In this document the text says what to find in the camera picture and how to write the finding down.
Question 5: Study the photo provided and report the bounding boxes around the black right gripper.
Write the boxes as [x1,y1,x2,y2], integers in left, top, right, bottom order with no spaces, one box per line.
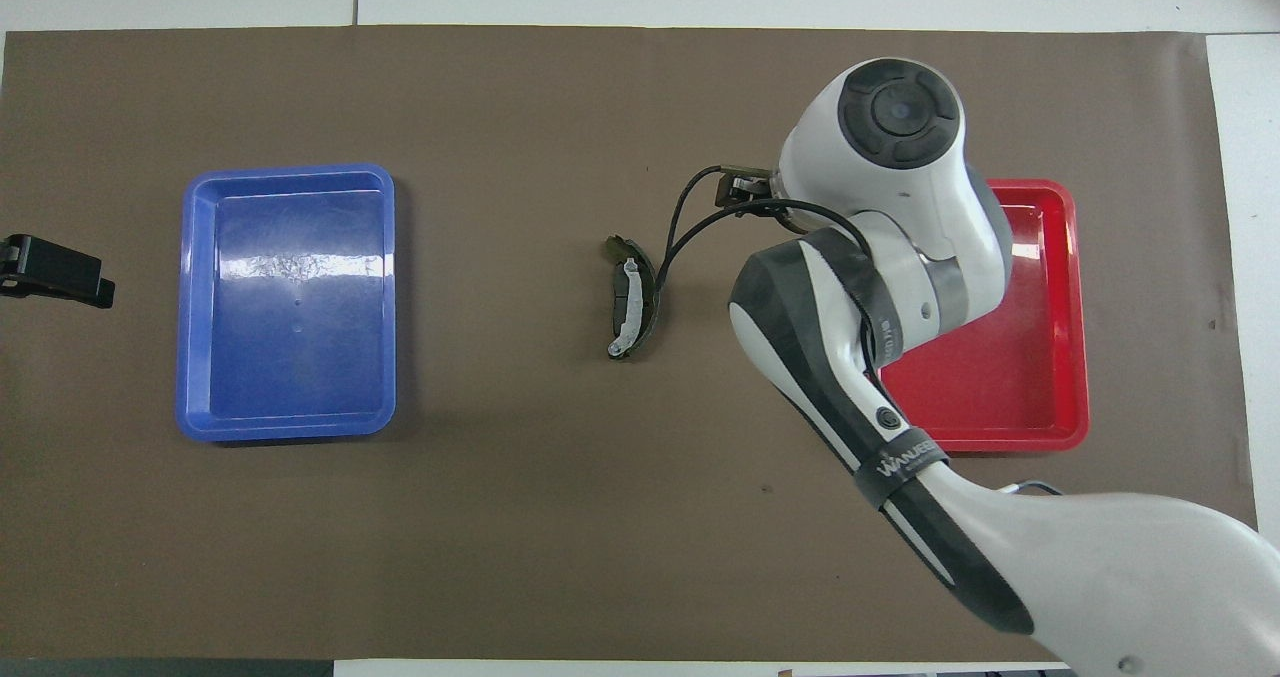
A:
[714,163,777,209]

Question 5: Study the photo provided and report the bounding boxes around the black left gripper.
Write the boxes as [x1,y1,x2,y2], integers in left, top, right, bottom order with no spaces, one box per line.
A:
[0,235,115,309]

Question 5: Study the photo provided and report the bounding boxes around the red plastic tray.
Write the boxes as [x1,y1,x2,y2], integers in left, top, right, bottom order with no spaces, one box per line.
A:
[880,178,1090,453]

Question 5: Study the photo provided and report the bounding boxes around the brown table mat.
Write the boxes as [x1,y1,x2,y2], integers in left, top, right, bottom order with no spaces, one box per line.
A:
[0,25,1273,663]

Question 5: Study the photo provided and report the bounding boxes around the blue plastic tray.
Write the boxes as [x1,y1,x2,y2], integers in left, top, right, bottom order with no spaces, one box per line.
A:
[176,163,398,444]

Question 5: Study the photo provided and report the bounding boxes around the curved brake shoe white web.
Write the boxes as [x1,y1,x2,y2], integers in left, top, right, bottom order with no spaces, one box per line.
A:
[603,234,662,361]

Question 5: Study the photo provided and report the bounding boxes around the black printed strap right arm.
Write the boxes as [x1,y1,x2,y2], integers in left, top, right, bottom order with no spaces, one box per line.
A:
[855,427,951,511]

